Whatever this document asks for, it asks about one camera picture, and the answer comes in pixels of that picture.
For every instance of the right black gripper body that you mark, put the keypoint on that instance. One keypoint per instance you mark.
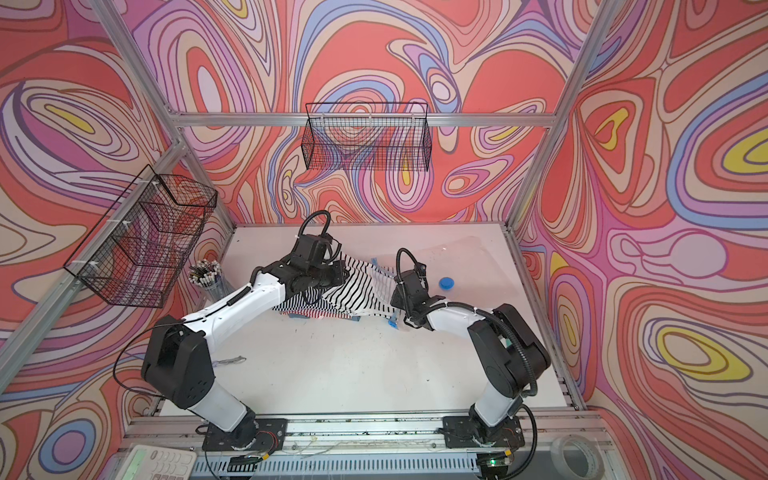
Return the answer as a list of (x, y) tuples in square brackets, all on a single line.
[(400, 302)]

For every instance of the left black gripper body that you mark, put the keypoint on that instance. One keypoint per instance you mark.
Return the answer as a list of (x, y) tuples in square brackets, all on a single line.
[(326, 276)]

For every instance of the black white striped tank top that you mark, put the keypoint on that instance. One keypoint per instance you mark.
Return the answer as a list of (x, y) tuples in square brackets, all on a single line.
[(366, 293)]

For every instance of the clear vacuum bag blue zip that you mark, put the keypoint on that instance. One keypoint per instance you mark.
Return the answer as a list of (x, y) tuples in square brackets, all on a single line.
[(474, 269)]

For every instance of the red white striped tank top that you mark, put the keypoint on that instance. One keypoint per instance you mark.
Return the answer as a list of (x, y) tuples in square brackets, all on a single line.
[(328, 314)]

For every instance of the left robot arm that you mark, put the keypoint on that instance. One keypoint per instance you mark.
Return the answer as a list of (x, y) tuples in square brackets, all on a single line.
[(178, 362)]

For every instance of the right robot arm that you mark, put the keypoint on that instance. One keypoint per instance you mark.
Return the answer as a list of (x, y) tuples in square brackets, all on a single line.
[(511, 355)]

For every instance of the cup of pens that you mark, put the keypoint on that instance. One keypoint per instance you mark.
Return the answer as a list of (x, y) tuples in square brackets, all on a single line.
[(208, 276)]

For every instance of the small clear plastic scrap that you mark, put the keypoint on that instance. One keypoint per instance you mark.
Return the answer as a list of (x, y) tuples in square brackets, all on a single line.
[(230, 361)]

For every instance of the clear tape roll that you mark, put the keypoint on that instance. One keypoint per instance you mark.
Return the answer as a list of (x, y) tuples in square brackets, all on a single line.
[(576, 457)]

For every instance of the white calculator keypad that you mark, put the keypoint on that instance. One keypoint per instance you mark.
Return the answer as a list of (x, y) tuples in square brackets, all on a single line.
[(155, 463)]

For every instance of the black wire basket back wall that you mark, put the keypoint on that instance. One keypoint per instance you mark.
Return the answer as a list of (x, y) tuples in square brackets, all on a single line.
[(367, 136)]

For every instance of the black wire basket wall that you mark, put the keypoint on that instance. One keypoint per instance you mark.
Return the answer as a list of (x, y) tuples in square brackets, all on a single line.
[(367, 136), (141, 249)]

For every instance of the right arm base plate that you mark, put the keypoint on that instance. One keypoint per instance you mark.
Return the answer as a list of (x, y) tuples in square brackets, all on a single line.
[(469, 432)]

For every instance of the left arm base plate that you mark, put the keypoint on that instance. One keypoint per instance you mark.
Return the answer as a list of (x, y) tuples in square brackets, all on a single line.
[(265, 434)]

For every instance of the black wire basket left wall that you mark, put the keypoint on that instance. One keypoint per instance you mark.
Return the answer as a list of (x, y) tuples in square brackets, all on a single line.
[(141, 249)]

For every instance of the aluminium front rail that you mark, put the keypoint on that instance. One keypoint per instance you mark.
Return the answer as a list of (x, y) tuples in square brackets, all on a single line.
[(360, 433)]

